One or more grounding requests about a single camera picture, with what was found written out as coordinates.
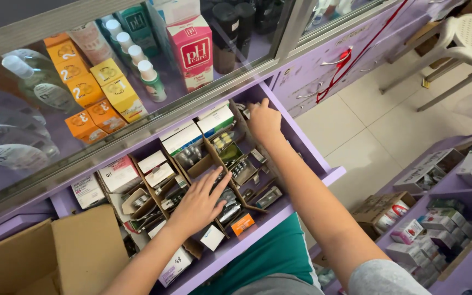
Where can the person's grey sleeve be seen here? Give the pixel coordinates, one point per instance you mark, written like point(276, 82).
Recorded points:
point(383, 280)

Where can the white medicine box green stripe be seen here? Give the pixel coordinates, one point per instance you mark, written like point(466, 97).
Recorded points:
point(182, 138)

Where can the small white medicine box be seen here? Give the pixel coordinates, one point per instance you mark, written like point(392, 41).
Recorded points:
point(212, 237)

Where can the silver blister pack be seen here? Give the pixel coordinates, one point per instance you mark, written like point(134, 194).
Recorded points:
point(268, 197)
point(189, 155)
point(230, 209)

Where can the plain white medicine box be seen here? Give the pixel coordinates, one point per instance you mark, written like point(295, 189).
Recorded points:
point(152, 161)
point(160, 175)

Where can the dark capsule blister pack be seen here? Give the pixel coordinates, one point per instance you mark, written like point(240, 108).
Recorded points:
point(238, 168)

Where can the person's teal shirt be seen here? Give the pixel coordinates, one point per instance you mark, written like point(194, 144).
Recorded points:
point(268, 254)

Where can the clear bottle with white cap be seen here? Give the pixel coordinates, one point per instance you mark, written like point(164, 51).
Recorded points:
point(43, 88)

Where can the stack of orange boxes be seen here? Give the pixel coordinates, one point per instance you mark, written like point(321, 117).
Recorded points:
point(82, 88)

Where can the white plastic stool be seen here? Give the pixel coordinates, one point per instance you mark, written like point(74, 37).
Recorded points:
point(471, 39)

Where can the pink tall carton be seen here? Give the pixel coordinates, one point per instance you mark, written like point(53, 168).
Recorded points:
point(195, 53)

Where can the purple wooden drawer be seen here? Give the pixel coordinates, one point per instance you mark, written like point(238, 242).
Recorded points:
point(260, 230)

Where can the row of large clear bottles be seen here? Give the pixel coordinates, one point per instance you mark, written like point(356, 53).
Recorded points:
point(10, 139)

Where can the person's left hand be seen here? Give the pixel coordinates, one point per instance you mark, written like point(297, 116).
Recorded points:
point(197, 205)

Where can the group of dark bottles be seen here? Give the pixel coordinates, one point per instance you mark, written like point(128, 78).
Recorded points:
point(236, 28)

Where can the teal bottle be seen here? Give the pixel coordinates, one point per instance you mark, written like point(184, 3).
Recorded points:
point(137, 24)

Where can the pale pink tube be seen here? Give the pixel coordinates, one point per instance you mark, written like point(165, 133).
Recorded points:
point(92, 43)

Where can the white medicine box purple print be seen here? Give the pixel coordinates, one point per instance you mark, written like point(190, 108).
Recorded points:
point(174, 266)

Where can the small orange medicine box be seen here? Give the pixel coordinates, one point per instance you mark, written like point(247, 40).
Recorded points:
point(242, 224)

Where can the white medicine box blue stripe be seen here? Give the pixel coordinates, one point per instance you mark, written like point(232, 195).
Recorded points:
point(215, 119)

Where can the green bottle with white cap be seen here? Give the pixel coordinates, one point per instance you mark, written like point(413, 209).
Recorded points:
point(152, 82)
point(113, 28)
point(136, 53)
point(123, 41)

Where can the person's right hand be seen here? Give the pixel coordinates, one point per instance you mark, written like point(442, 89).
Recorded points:
point(265, 123)

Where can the white medicine box black print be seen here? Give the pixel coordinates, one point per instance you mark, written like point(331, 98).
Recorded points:
point(87, 190)

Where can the yellow box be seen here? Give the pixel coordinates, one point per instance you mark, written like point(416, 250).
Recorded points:
point(107, 73)
point(124, 100)

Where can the yellow pill blister pack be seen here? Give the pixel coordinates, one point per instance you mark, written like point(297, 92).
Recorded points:
point(222, 140)

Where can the person's right fingers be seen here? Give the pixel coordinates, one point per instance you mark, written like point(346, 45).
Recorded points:
point(259, 107)

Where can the glass display cabinet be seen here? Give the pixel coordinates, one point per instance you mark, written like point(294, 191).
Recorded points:
point(96, 140)

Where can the brown cardboard box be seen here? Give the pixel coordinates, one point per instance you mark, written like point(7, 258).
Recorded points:
point(84, 246)

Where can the red ribbon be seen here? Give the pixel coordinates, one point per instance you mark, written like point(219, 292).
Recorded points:
point(342, 61)

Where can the white medicine box pink stripe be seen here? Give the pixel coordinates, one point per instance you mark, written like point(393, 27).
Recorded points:
point(119, 175)

